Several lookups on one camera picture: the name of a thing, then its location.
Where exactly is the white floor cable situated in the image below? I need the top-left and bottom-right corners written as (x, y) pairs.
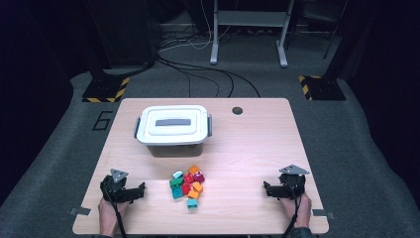
top-left (157, 0), bottom-right (232, 53)

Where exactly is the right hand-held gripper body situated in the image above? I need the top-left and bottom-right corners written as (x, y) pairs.
top-left (278, 164), bottom-right (310, 201)

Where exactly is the person's left hand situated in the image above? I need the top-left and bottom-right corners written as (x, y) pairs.
top-left (98, 198), bottom-right (131, 229)

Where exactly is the left hand-held gripper black cable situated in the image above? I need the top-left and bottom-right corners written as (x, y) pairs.
top-left (102, 184), bottom-right (129, 238)

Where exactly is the white metal desk frame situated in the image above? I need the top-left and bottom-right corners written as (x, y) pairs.
top-left (209, 0), bottom-right (296, 68)

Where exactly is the black yellow striped stand base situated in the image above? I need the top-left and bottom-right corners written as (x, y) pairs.
top-left (81, 76), bottom-right (131, 103)
top-left (298, 74), bottom-right (347, 101)

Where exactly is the black equipment cabinet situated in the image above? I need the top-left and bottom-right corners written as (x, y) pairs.
top-left (88, 0), bottom-right (158, 68)

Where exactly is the right hand-held gripper black cable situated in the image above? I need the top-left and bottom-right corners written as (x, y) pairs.
top-left (281, 181), bottom-right (303, 238)

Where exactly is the white box lid grey handle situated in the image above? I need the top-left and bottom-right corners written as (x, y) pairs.
top-left (136, 104), bottom-right (211, 147)

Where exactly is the hand-held gripper black cable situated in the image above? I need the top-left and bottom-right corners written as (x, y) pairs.
top-left (102, 184), bottom-right (129, 238)
top-left (281, 181), bottom-right (303, 238)

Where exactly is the dark curtain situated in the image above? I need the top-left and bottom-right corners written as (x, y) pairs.
top-left (0, 0), bottom-right (75, 202)
top-left (343, 0), bottom-right (420, 181)

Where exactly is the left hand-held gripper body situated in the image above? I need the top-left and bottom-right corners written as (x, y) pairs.
top-left (100, 168), bottom-right (134, 203)

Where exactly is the transparent brown plastic storage box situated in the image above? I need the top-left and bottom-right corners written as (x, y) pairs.
top-left (133, 113), bottom-right (213, 159)

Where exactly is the black floor cable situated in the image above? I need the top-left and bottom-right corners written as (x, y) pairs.
top-left (164, 63), bottom-right (221, 98)
top-left (157, 56), bottom-right (262, 98)
top-left (157, 59), bottom-right (236, 98)
top-left (157, 60), bottom-right (192, 98)

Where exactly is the grey tape strip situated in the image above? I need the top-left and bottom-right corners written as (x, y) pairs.
top-left (68, 206), bottom-right (92, 216)
top-left (311, 208), bottom-right (336, 220)

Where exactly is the person's right hand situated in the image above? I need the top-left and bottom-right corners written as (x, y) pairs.
top-left (280, 192), bottom-right (313, 229)

